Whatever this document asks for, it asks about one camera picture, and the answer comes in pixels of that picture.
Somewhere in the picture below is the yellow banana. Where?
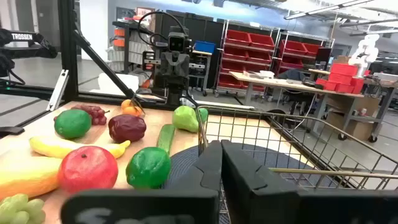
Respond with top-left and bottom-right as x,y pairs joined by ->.
29,136 -> 132,160

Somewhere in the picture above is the pink red apple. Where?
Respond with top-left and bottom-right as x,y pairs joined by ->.
57,145 -> 119,194

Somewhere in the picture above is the orange mandarin cluster with leaves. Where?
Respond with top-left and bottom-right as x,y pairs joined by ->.
120,98 -> 146,118

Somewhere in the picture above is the long wooden workbench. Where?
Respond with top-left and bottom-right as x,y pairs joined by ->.
229,70 -> 364,125

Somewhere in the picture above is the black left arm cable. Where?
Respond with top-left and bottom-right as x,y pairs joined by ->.
136,11 -> 189,47

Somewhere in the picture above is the dark purple bell pepper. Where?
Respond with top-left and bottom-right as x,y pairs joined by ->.
108,113 -> 147,144

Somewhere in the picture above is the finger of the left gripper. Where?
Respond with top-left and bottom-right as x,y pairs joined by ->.
166,86 -> 175,106
174,86 -> 183,106

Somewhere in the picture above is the blue plastic bin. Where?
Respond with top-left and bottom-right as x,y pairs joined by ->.
193,40 -> 216,55

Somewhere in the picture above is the metal wire basket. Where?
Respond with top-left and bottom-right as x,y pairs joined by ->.
195,105 -> 398,224

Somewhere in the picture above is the green grape bunch with leaf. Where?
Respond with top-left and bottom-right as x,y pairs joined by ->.
0,193 -> 47,224

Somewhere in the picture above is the long silver metal bracket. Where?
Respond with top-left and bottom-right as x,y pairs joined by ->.
45,68 -> 70,112

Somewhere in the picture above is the red grape bunch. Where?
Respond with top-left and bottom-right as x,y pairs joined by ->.
70,104 -> 110,126

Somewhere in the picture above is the shelf with orange white bins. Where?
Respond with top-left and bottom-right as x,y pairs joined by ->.
107,20 -> 156,74

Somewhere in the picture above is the large green lime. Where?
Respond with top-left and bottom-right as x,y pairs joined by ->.
125,146 -> 172,190
53,108 -> 93,140

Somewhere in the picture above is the wooden workbench with casters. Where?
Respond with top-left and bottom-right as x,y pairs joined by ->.
363,73 -> 398,142

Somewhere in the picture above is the stack of red bins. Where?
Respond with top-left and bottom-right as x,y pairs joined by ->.
315,63 -> 365,95

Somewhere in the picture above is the narrow red bin rack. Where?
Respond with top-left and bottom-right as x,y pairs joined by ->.
273,30 -> 335,77

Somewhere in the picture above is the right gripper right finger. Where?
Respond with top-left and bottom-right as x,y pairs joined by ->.
221,139 -> 398,224

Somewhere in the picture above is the yellow orange mango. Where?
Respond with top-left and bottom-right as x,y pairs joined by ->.
0,154 -> 63,200

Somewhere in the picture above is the wide red bin rack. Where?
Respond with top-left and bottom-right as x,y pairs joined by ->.
214,20 -> 279,97

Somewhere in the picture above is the green cucumber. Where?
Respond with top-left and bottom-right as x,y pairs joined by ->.
156,123 -> 177,156

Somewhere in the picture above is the grey tool cart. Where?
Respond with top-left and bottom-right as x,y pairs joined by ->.
188,51 -> 212,96

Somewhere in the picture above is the cardboard box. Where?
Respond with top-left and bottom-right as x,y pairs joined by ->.
325,93 -> 382,141

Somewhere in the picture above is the black office chair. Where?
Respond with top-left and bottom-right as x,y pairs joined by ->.
276,68 -> 315,125

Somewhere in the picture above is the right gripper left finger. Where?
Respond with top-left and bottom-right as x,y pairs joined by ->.
60,139 -> 223,224

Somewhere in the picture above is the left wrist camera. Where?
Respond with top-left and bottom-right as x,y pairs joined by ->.
167,26 -> 191,53

